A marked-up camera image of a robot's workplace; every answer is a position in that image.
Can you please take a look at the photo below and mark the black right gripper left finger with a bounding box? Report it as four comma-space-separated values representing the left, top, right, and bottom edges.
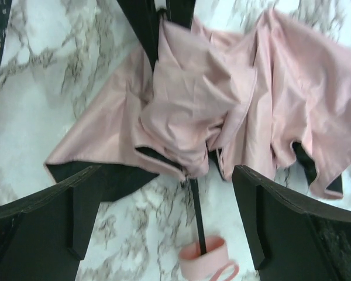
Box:
0, 166, 102, 280

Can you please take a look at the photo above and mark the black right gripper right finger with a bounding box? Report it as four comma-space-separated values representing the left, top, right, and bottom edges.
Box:
232, 165, 351, 281

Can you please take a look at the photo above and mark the pink folding umbrella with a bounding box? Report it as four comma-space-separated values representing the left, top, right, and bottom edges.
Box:
45, 9, 351, 280

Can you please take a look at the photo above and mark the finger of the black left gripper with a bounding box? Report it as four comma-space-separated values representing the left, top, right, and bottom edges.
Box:
118, 0, 196, 68

